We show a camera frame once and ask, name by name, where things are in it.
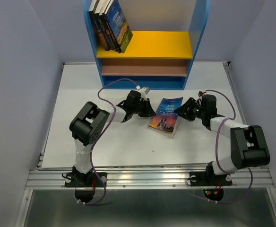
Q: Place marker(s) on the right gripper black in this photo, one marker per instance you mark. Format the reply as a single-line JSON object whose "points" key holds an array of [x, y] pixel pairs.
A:
{"points": [[182, 111]]}

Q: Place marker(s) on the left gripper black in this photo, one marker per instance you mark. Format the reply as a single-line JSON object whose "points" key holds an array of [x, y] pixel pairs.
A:
{"points": [[149, 111]]}

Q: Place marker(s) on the Jane Eyre book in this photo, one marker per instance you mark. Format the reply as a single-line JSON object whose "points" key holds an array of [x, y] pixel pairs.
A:
{"points": [[166, 121]]}

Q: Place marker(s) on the Animal Farm book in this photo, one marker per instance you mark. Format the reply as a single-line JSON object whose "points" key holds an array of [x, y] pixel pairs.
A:
{"points": [[119, 25]]}

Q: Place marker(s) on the A Tale of Two Cities book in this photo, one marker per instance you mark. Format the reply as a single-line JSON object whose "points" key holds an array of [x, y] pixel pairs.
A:
{"points": [[92, 15]]}

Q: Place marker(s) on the Three Days to See book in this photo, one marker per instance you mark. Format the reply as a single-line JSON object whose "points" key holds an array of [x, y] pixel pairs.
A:
{"points": [[109, 26]]}

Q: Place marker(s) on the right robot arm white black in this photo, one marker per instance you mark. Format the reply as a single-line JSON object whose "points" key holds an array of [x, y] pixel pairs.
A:
{"points": [[248, 146]]}

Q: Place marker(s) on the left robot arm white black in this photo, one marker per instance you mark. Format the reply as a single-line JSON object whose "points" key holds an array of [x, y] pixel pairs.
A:
{"points": [[91, 121]]}

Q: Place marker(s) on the blue yellow wooden bookshelf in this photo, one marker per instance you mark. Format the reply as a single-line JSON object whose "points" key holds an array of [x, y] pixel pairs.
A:
{"points": [[166, 37]]}

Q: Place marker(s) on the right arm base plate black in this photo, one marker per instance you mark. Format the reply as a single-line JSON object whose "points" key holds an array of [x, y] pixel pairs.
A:
{"points": [[202, 179]]}

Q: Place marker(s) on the aluminium mounting rail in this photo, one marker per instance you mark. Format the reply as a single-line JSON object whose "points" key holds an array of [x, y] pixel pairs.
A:
{"points": [[148, 178]]}

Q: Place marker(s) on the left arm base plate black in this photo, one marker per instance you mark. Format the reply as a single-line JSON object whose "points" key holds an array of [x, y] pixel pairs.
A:
{"points": [[73, 180]]}

